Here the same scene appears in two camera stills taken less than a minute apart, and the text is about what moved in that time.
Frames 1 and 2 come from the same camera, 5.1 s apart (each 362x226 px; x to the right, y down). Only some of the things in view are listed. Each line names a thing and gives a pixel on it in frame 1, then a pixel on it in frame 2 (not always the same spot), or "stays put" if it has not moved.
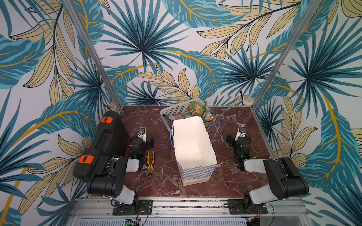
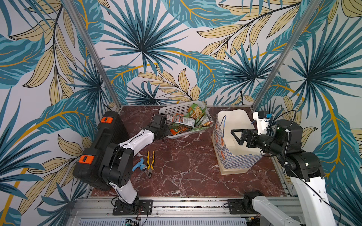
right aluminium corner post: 299,32 stays put
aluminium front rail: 103,208 stays put
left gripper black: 149,144 -> 167,131
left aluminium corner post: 104,73 stays put
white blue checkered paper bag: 195,156 -> 232,157
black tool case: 112,139 stays put
